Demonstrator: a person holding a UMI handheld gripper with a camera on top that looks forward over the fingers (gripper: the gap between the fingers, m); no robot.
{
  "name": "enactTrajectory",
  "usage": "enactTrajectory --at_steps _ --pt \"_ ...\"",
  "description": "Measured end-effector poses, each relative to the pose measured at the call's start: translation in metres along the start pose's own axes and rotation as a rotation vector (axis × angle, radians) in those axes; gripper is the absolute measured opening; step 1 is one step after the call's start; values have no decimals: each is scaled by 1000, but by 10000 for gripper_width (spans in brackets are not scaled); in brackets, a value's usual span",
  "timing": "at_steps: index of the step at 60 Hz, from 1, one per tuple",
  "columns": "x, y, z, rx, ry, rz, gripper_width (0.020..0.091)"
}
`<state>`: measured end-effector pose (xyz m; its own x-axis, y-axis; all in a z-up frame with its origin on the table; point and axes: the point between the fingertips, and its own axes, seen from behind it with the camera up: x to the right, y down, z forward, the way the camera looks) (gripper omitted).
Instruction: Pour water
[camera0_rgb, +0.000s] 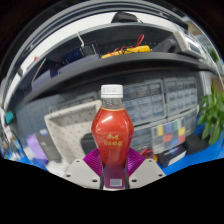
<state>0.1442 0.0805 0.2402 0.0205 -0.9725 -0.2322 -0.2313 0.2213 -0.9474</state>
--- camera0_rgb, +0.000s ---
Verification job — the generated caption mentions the dark overhead shelf unit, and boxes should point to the dark overhead shelf unit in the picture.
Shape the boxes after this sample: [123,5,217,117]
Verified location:
[6,9,221,105]

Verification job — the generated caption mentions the dark grey flat box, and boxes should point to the dark grey flat box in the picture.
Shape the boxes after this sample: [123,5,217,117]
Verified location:
[35,129,63,163]

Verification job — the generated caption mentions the grey small-parts drawer cabinet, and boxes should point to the grey small-parts drawer cabinet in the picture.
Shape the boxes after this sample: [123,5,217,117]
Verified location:
[184,108,201,135]
[162,77,198,116]
[129,123,155,153]
[122,79,166,127]

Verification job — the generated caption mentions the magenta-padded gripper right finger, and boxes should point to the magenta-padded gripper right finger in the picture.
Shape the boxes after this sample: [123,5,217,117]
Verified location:
[123,147,167,191]

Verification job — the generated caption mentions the purple plastic bag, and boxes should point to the purple plastic bag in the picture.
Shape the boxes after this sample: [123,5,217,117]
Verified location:
[26,133,46,161]

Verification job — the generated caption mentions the drawer cabinet colourful parts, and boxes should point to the drawer cabinet colourful parts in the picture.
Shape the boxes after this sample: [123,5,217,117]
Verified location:
[151,117,187,155]

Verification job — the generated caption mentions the beige dotted tray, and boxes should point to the beige dotted tray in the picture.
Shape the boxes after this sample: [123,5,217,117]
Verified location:
[44,99,103,164]

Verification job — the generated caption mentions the red drink bottle white cap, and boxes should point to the red drink bottle white cap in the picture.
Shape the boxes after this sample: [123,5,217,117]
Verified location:
[90,83,135,191]

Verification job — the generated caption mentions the flat black carry case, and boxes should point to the flat black carry case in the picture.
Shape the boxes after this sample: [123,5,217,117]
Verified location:
[184,133,211,155]

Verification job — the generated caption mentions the green potted plant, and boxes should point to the green potted plant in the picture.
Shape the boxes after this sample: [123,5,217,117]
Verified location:
[197,84,224,145]

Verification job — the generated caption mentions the black box white label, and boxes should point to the black box white label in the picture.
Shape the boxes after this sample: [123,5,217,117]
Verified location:
[156,143,188,168]

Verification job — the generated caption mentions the yellow multimeter red leads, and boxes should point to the yellow multimeter red leads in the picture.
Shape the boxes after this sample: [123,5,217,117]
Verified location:
[139,148,160,164]

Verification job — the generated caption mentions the black zip case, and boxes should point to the black zip case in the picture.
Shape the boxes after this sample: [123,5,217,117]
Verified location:
[80,132,98,156]

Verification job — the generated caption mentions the small white box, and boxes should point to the small white box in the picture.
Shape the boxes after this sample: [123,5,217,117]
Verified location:
[45,160,72,178]

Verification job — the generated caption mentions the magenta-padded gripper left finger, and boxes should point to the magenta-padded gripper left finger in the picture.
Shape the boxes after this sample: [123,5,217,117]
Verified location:
[62,147,104,191]

